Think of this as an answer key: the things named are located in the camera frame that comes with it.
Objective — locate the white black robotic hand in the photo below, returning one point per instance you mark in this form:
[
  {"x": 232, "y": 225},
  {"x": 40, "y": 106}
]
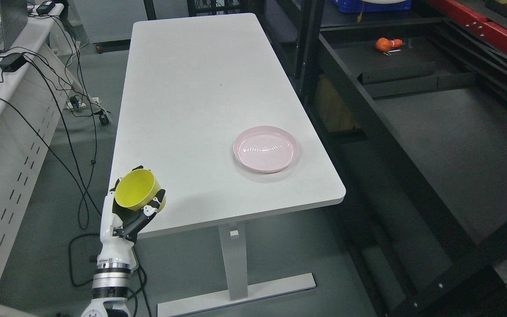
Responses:
[{"x": 119, "y": 230}]

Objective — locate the yellow plastic cup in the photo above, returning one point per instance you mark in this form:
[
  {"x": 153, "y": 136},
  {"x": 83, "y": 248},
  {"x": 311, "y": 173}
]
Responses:
[{"x": 140, "y": 190}]

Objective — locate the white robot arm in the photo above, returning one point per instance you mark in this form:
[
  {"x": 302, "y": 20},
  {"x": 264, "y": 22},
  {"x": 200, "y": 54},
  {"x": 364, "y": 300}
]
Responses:
[{"x": 110, "y": 291}]

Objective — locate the orange toy on shelf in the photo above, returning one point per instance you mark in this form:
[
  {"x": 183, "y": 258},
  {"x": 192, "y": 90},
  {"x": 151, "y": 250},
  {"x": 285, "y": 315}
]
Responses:
[{"x": 385, "y": 45}]

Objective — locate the black metal shelf rack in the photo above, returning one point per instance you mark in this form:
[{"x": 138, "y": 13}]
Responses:
[{"x": 419, "y": 137}]

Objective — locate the white power strip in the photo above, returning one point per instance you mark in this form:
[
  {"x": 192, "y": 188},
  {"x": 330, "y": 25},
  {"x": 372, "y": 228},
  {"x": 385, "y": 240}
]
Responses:
[{"x": 95, "y": 102}]

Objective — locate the white table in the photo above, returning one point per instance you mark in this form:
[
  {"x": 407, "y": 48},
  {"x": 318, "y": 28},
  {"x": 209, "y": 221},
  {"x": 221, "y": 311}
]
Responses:
[{"x": 192, "y": 85}]

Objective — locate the white side desk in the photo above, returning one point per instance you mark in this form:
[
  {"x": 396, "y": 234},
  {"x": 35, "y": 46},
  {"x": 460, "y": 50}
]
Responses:
[{"x": 31, "y": 103}]

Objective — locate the pink plastic plate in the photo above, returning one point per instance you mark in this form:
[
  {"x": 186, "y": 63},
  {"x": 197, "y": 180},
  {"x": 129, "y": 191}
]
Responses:
[{"x": 265, "y": 149}]

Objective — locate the black power adapter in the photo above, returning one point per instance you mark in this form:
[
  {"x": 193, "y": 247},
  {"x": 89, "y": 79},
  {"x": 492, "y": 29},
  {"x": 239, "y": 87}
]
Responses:
[{"x": 12, "y": 62}]

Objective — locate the grey laptop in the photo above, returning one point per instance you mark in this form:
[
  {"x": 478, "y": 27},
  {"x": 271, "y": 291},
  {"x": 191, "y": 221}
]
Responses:
[{"x": 13, "y": 19}]

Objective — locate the black power brick far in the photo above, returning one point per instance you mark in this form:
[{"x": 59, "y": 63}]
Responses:
[{"x": 45, "y": 7}]

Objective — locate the blue plastic crate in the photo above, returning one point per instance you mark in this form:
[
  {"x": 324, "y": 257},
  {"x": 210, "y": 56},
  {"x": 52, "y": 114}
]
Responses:
[{"x": 357, "y": 6}]

